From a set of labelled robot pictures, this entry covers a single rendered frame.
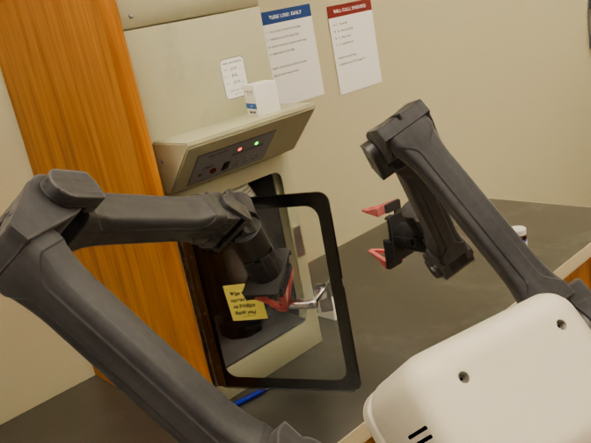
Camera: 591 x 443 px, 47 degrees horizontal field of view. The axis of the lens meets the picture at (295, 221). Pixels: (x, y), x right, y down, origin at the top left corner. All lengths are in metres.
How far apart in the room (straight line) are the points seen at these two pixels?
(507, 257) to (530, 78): 2.34
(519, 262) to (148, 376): 0.49
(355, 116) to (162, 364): 1.71
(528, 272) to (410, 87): 1.65
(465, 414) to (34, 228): 0.42
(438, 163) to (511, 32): 2.17
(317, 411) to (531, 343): 0.78
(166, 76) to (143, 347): 0.74
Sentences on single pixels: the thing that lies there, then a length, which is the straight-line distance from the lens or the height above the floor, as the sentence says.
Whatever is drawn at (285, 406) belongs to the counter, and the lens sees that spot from 1.42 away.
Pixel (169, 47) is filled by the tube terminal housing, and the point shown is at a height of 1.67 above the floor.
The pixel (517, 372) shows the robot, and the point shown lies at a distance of 0.65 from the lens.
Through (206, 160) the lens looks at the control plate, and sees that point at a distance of 1.25.
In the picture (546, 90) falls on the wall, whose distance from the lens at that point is 3.34.
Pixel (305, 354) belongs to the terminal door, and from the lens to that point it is 1.31.
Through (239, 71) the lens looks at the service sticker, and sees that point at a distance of 1.40.
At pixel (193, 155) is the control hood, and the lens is 1.21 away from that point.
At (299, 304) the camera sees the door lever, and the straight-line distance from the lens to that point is 1.20.
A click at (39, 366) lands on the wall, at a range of 1.73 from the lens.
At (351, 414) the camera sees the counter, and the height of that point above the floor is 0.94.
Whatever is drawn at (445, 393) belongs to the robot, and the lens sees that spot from 0.61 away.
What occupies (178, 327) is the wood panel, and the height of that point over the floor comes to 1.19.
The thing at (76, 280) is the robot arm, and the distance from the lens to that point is 0.67.
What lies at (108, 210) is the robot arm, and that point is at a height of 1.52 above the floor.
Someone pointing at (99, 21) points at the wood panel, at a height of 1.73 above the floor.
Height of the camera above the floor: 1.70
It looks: 17 degrees down
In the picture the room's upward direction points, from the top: 11 degrees counter-clockwise
